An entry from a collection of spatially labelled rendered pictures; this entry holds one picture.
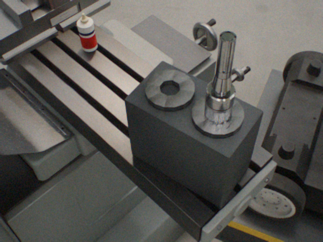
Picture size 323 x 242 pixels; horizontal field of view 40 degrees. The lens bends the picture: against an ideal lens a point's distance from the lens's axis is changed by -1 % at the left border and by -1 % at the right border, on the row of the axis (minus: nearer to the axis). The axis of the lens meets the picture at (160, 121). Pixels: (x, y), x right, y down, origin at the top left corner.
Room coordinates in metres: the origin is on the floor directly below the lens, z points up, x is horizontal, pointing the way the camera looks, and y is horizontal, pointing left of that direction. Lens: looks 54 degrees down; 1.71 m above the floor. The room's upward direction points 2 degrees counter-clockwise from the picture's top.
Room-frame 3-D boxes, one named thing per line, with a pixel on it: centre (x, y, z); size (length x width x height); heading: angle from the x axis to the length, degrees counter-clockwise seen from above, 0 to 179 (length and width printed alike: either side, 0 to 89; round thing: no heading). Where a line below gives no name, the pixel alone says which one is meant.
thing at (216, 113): (0.46, -0.10, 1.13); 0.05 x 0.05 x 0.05
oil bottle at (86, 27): (0.84, 0.18, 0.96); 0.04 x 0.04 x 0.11
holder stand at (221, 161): (0.49, -0.06, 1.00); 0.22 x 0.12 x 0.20; 53
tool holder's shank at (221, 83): (0.46, -0.10, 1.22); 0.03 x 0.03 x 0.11
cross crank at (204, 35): (1.16, -0.14, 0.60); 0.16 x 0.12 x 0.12; 133
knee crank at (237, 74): (1.08, -0.26, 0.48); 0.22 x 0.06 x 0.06; 133
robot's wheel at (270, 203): (0.60, -0.32, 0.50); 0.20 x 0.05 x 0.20; 64
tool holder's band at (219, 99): (0.46, -0.10, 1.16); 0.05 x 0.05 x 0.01
